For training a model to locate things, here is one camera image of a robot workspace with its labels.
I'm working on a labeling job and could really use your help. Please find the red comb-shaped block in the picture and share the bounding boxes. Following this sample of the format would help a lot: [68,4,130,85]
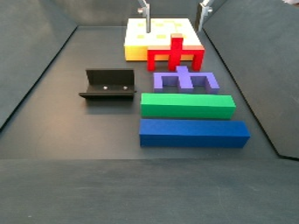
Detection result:
[147,33,204,71]

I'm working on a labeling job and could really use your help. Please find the green rectangular bar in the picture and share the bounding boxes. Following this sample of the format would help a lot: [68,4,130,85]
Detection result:
[140,93,236,119]

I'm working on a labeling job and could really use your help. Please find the black angle bracket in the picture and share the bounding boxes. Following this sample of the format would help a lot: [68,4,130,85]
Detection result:
[79,68,136,99]

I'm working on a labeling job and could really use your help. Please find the purple comb-shaped block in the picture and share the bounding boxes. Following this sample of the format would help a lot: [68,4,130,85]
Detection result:
[154,66,220,95]

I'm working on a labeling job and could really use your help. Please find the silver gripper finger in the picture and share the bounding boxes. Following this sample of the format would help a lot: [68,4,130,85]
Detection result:
[199,0,214,30]
[138,0,151,33]

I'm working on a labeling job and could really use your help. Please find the blue rectangular bar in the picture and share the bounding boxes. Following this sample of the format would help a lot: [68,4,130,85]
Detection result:
[139,119,251,148]

